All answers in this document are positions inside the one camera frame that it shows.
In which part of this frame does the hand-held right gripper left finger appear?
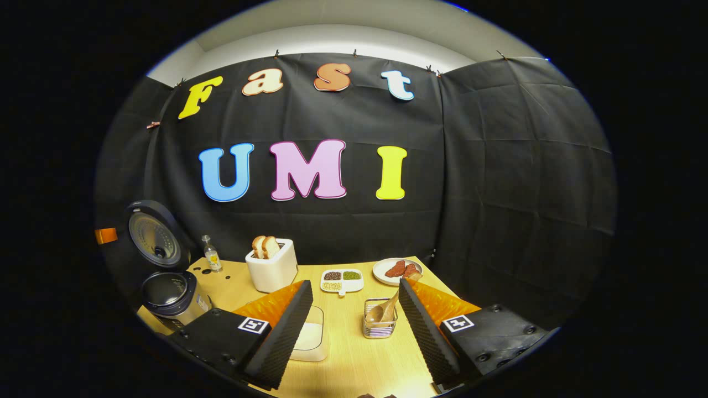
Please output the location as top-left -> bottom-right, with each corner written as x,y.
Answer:
169,280 -> 314,390

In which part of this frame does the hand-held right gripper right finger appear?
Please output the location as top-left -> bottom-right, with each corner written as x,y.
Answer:
398,277 -> 548,387

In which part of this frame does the clear container of white rice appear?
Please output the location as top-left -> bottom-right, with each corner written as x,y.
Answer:
290,305 -> 328,363

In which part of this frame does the wire chopstick holder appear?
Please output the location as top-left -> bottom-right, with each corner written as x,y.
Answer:
363,298 -> 398,339

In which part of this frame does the wooden spoon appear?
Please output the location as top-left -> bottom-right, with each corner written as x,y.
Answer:
368,290 -> 400,324

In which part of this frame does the dark grey rice cooker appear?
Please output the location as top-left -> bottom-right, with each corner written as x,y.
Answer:
126,200 -> 214,332

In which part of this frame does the white toaster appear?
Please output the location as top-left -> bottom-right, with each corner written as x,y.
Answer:
245,238 -> 299,294

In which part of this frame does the round white plate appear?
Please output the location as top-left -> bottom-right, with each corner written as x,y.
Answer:
372,258 -> 424,286

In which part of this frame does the white divided bean dish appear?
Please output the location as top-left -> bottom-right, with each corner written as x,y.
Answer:
320,269 -> 365,297

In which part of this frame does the small glass bottle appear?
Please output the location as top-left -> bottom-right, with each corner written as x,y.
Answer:
201,235 -> 223,273

